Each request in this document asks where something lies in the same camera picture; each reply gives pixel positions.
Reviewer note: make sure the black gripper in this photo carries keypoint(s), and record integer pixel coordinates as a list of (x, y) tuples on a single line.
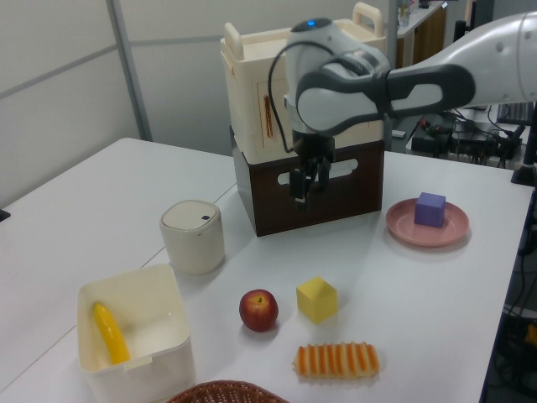
[(312, 151)]

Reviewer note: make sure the red apple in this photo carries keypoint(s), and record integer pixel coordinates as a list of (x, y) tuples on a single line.
[(259, 310)]

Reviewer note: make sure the wooden background cabinet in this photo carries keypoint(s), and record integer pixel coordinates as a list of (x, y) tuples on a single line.
[(423, 38)]

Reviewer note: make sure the cream plastic open box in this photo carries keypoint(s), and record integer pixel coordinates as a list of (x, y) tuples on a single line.
[(159, 369)]

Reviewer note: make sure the black camera stand base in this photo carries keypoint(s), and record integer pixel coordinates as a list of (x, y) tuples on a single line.
[(522, 172)]

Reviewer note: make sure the ridged orange striped bread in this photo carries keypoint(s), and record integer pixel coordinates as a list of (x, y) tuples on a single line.
[(335, 361)]

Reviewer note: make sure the pink plate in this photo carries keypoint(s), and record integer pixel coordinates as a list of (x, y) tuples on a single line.
[(453, 228)]

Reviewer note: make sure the cream toy cabinet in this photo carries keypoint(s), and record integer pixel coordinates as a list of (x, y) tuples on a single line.
[(251, 105)]

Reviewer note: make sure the dark brown crate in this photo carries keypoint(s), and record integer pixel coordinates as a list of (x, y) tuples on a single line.
[(356, 189)]

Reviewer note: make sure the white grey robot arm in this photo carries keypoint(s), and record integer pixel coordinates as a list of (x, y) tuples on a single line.
[(403, 88)]

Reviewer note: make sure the purple cube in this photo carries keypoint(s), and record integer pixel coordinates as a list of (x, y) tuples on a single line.
[(429, 210)]

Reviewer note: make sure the yellow banana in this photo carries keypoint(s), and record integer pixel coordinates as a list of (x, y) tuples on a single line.
[(111, 333)]

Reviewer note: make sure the yellow cube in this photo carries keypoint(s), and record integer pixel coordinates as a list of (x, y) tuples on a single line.
[(316, 300)]

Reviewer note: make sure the cream lidded canister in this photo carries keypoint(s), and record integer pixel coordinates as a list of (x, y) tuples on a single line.
[(193, 239)]

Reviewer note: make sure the brown wicker basket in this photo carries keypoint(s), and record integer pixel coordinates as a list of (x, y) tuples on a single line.
[(226, 392)]

